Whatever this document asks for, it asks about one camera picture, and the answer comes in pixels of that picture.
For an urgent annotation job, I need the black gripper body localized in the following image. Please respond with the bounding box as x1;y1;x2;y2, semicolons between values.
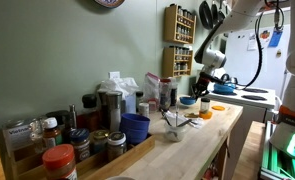
191;72;224;99

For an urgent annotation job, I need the blue plastic bowl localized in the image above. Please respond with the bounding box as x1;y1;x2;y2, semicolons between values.
179;97;196;105

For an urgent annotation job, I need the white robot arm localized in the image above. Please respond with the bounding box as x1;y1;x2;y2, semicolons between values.
192;0;295;148

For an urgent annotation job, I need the glass bowl with utensils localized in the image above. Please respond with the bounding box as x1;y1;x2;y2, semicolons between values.
164;120;187;142

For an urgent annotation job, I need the small clear jar black lid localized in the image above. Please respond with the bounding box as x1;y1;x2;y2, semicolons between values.
200;98;210;114

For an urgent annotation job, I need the orange plastic lid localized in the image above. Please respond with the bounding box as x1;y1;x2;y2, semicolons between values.
212;106;225;111

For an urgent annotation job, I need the blue pot on stove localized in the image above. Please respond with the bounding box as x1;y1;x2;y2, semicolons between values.
214;83;235;94

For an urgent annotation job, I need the lower wooden spice rack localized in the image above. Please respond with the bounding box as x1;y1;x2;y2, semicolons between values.
162;46;193;77

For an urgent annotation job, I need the wooden spice rack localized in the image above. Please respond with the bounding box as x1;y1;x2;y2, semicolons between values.
162;46;193;77
163;4;196;44

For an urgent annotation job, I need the white crumpled cloth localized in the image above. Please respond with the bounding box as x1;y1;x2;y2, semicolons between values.
163;111;204;128

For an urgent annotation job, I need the white stove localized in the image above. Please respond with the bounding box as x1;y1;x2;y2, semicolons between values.
207;84;276;180

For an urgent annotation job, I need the upper wooden spice rack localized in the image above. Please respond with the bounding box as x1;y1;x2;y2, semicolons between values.
163;4;196;44

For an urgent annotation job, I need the white refrigerator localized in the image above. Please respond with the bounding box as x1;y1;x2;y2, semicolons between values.
224;25;290;97

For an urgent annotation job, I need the stack of blue bowls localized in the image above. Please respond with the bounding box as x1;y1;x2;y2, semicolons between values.
120;113;150;144

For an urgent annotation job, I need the black hanging pan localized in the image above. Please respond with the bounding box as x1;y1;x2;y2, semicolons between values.
199;1;213;30

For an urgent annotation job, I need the steel pepper grinder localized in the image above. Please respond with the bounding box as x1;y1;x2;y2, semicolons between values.
107;91;122;131

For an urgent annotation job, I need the white capped spice jar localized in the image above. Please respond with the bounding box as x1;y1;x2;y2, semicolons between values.
107;131;127;161

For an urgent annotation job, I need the orange lid spice jar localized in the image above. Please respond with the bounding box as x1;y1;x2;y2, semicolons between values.
42;144;78;180

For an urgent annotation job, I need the wooden tray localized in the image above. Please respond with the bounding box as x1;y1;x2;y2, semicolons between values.
5;134;155;180

